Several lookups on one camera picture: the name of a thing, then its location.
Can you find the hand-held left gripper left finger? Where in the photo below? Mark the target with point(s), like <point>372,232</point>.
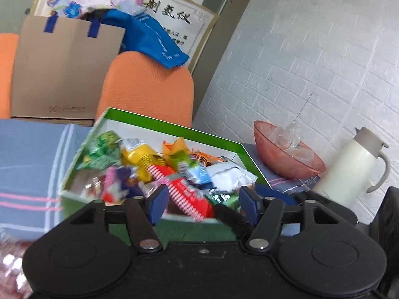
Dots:
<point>159,204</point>

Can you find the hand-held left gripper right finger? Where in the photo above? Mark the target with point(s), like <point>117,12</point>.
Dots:
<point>249,205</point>

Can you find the large red snack bag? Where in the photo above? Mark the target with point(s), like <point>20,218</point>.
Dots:
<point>187,199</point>

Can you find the white grey snack packet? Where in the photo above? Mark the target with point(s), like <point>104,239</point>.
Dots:
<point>227,174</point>

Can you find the purple white snack packet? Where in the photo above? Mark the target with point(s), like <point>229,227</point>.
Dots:
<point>120,183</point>

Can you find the orange yellow snack packet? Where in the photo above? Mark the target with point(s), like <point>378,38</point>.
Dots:
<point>177,152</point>

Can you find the orange red snack packet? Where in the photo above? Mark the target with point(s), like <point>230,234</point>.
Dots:
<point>202,157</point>

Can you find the pink sausage stick packet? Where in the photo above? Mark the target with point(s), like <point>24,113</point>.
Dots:
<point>96,187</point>

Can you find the green cardboard box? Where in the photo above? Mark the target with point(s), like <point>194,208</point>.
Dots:
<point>187,130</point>

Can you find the green foil snack packet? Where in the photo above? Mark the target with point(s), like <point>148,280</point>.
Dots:
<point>224,200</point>

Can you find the blue white snack packet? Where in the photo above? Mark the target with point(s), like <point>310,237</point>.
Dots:
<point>196,174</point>

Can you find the pink bowl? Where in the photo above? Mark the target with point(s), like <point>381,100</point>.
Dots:
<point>274,158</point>

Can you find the clear plastic wrappers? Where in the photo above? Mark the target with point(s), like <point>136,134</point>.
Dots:
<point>293,149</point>

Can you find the cream thermos jug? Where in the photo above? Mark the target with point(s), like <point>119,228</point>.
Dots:
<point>346,168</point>

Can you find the orange chair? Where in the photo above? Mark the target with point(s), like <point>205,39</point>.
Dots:
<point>146,87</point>
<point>7,74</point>

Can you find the black object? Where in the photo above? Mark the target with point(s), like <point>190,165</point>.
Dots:
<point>389,224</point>

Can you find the red patterned object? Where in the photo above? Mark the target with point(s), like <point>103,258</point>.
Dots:
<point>12,264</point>

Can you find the blue plastic bag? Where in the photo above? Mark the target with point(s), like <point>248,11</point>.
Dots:
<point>149,37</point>

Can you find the framed calligraphy poster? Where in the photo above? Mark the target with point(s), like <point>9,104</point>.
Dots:
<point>174,15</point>

